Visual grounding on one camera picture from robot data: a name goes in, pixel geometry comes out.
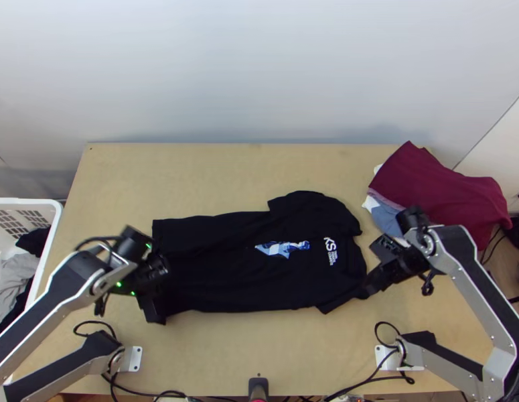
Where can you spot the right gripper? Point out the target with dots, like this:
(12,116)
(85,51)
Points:
(403,266)

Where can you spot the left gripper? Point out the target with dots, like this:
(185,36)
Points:
(153,307)

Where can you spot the black t-shirt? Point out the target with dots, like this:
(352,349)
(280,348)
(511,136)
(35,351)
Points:
(225,268)

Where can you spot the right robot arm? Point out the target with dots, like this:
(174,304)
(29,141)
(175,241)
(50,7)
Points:
(460,259)

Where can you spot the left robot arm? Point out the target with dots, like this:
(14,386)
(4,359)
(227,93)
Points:
(71,276)

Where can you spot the pile of folded clothes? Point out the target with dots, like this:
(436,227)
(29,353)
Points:
(435,188)

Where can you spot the heap of clothes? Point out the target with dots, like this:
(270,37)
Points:
(12,272)

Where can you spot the white laundry basket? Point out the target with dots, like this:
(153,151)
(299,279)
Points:
(20,207)

